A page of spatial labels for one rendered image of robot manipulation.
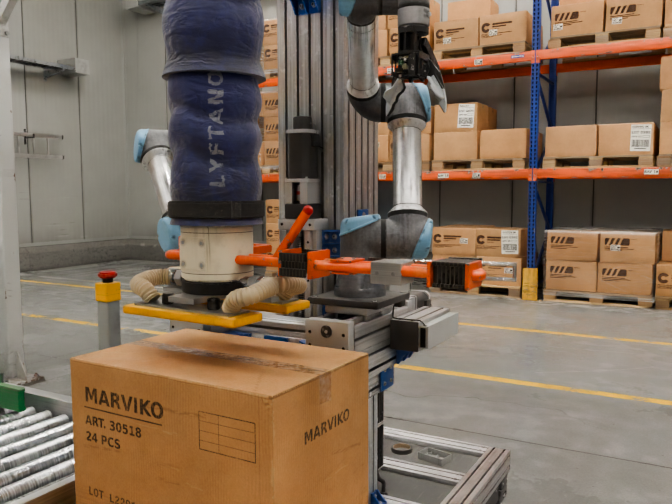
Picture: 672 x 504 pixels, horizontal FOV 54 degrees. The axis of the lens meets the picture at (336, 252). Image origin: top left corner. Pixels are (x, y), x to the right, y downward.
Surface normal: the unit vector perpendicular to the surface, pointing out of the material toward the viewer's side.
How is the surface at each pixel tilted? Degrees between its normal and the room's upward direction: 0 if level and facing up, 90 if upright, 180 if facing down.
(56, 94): 90
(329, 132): 90
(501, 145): 90
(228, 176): 75
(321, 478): 90
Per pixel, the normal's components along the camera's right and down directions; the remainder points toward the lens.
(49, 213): 0.87, 0.04
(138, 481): -0.51, 0.08
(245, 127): 0.65, -0.30
